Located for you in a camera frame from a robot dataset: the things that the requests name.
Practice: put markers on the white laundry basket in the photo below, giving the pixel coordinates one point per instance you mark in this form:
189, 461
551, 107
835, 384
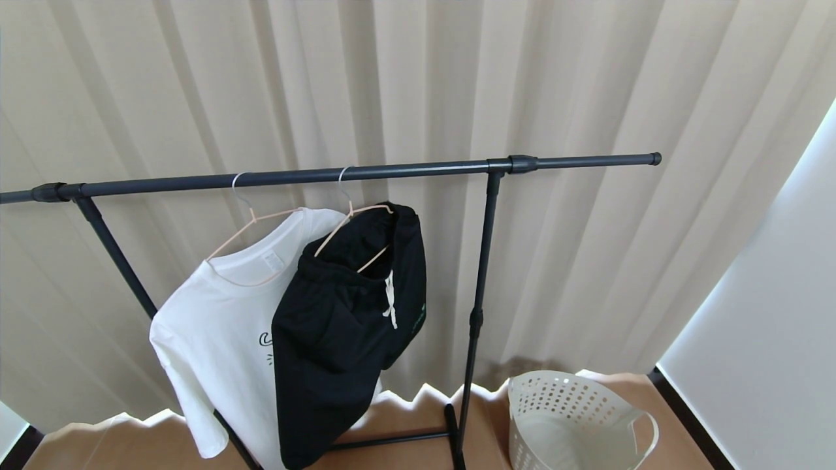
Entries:
568, 444

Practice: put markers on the beige curtain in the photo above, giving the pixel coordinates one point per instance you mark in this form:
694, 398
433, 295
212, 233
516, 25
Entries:
522, 78

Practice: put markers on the black garment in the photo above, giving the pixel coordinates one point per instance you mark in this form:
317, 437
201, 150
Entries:
326, 352

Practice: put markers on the pink clothes hanger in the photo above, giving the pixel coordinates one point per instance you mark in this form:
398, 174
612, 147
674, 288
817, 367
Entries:
339, 225
245, 232

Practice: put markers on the white garment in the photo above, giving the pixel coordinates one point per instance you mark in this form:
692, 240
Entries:
215, 326

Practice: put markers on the black clothes rack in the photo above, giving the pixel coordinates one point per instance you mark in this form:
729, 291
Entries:
392, 171

